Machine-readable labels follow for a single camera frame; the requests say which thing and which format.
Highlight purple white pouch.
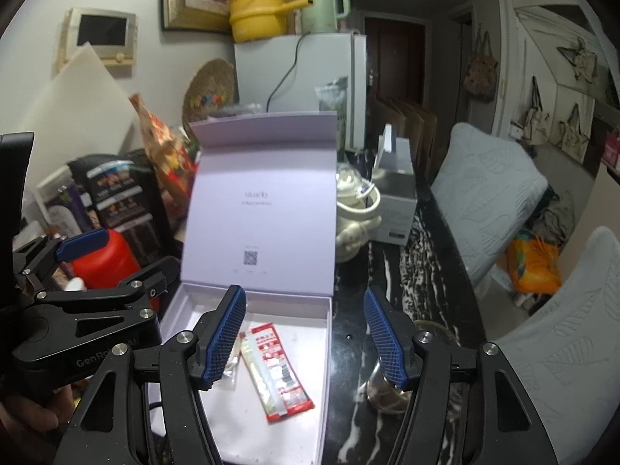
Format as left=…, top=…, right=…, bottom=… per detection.
left=34, top=165, right=93, bottom=238

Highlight brown paper bags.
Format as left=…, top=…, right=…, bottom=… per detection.
left=373, top=97, right=439, bottom=180

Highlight black printed box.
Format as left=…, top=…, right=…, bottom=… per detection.
left=68, top=149, right=180, bottom=272

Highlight orange bag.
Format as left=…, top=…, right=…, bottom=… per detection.
left=506, top=235, right=563, bottom=296

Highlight yellow enamel pot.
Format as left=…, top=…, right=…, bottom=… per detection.
left=229, top=0, right=313, bottom=43

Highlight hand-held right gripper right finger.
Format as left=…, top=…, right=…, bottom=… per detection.
left=364, top=287, right=575, bottom=465

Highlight grey white carton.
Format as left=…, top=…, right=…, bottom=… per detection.
left=375, top=123, right=420, bottom=245

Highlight red white sachet packet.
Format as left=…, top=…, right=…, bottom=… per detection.
left=241, top=324, right=315, bottom=423

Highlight red canister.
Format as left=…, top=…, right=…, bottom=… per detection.
left=70, top=229, right=160, bottom=311

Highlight lavender gift box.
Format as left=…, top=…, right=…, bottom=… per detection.
left=145, top=110, right=338, bottom=465

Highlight white mini fridge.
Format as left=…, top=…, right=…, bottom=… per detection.
left=234, top=31, right=369, bottom=153

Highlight wall intercom panel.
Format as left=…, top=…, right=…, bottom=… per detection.
left=55, top=7, right=139, bottom=69

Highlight pink box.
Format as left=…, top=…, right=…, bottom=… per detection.
left=603, top=126, right=620, bottom=165

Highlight small clear packet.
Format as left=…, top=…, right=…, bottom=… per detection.
left=212, top=332, right=244, bottom=392

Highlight hanging patterned tote bag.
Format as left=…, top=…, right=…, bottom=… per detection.
left=462, top=24, right=499, bottom=105

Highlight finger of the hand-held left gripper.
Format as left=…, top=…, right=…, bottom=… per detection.
left=12, top=229, right=111, bottom=301
left=19, top=257, right=181, bottom=354

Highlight grey quilted sofa cushion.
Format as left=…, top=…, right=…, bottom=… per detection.
left=430, top=122, right=550, bottom=286
left=494, top=227, right=620, bottom=465

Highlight clear glass cup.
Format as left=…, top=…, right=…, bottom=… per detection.
left=364, top=320, right=466, bottom=415

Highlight dark wooden door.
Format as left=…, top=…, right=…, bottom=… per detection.
left=364, top=14, right=427, bottom=107

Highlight grey cloth pile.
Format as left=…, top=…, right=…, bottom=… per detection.
left=533, top=189, right=577, bottom=248

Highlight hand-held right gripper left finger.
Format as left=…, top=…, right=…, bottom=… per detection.
left=53, top=285, right=248, bottom=465

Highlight white ceramic teapot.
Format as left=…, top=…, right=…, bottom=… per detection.
left=336, top=162, right=383, bottom=265

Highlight black power cable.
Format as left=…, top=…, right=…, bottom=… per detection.
left=265, top=33, right=315, bottom=113

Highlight colourful snack bag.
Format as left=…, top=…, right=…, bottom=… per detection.
left=128, top=93, right=202, bottom=204

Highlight white board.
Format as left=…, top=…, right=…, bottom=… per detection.
left=22, top=43, right=141, bottom=189

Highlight green electric kettle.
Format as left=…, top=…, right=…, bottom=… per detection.
left=301, top=0, right=350, bottom=34

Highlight round woven mat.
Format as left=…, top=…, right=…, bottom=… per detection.
left=181, top=58, right=236, bottom=127

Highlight person's left hand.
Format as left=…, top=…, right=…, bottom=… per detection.
left=0, top=387, right=74, bottom=452

